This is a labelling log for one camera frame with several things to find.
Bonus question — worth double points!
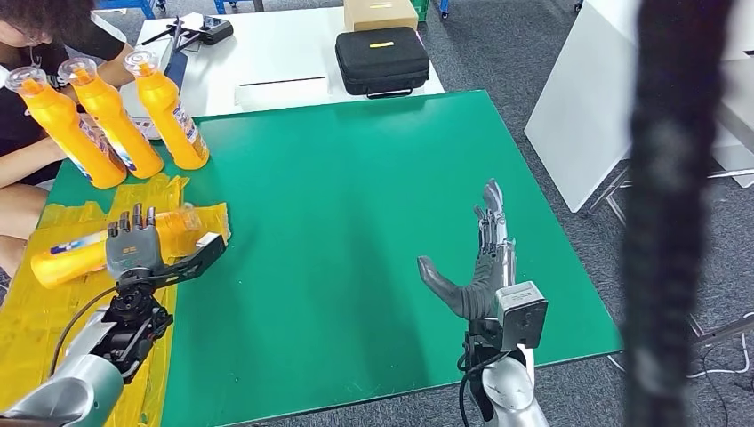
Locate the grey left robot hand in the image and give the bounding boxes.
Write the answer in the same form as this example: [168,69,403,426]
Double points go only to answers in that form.
[106,203,164,279]

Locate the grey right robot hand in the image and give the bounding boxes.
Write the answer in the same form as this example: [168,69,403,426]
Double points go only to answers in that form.
[416,179,518,322]

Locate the orange detergent bottle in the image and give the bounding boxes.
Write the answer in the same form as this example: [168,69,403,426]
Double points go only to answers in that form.
[30,203,205,290]
[4,66,128,190]
[124,50,211,172]
[57,57,164,181]

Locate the yellow taped plastic sheet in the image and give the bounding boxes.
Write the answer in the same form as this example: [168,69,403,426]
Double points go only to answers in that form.
[0,173,231,427]

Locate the green table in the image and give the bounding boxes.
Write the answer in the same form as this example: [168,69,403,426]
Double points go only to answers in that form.
[46,89,624,427]

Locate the person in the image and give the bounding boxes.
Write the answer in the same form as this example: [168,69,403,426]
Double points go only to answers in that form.
[0,0,135,278]

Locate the white partition panel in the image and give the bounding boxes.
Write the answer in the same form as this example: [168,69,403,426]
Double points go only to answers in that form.
[524,0,754,214]

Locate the dark blue tablet cover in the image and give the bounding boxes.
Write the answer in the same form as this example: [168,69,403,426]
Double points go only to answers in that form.
[162,22,189,81]

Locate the thin black rod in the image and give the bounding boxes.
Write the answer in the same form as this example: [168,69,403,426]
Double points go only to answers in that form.
[239,76,327,88]

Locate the black remote controller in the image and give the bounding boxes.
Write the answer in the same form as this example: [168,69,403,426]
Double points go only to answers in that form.
[142,16,235,48]

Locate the white table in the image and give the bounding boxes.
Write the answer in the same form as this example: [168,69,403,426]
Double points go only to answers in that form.
[117,6,445,141]

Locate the black zippered carrying case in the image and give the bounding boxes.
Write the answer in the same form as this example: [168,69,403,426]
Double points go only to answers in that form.
[334,26,430,99]

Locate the brown cardboard box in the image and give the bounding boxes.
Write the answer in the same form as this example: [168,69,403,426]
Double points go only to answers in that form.
[343,0,420,32]

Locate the stainless steel table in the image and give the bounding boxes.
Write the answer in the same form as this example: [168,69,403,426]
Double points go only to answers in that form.
[586,55,754,349]

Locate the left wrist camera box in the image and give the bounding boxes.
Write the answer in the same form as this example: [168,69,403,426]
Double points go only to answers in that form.
[154,231,228,284]

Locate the black blurred hanging cable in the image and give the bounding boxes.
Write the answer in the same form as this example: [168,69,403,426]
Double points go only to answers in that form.
[621,0,734,427]

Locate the blue metal frame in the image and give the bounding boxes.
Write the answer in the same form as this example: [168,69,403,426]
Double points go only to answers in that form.
[213,0,266,15]
[93,0,160,19]

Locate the white floor cable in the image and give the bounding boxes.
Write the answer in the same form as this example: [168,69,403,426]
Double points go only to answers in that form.
[606,333,752,380]

